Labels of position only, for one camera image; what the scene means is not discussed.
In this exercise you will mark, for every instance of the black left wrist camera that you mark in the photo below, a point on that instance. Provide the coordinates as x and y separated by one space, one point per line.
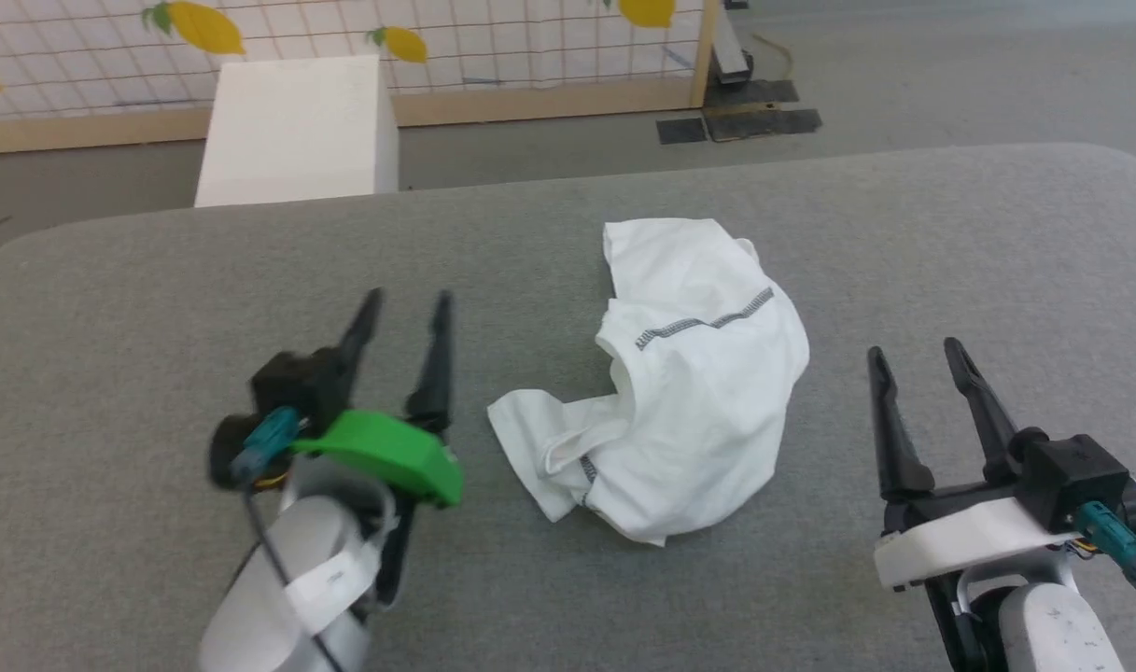
292 383

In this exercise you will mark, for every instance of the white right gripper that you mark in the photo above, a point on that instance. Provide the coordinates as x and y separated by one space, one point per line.
969 537

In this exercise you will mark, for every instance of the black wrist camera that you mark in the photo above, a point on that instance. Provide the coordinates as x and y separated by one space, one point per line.
1072 471
292 383

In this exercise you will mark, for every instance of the grey fabric sofa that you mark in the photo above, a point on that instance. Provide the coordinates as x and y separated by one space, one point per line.
110 308

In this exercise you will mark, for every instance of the white rectangular block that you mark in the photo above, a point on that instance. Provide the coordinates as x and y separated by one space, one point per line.
297 131

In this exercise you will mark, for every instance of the black floor mat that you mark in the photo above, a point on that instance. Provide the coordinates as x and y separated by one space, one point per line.
764 91
773 123
681 131

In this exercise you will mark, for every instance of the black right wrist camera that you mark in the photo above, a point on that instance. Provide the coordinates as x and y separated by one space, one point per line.
1072 471

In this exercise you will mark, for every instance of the lemon print partition screen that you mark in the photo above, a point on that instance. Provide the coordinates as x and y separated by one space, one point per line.
91 65

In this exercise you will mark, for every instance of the white garment with grey stitching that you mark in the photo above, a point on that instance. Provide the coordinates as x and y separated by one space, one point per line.
698 401

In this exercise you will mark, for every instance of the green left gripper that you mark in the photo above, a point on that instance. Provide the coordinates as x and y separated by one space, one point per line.
390 453

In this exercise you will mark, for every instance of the grey metal partition foot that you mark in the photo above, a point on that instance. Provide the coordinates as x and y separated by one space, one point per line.
731 51

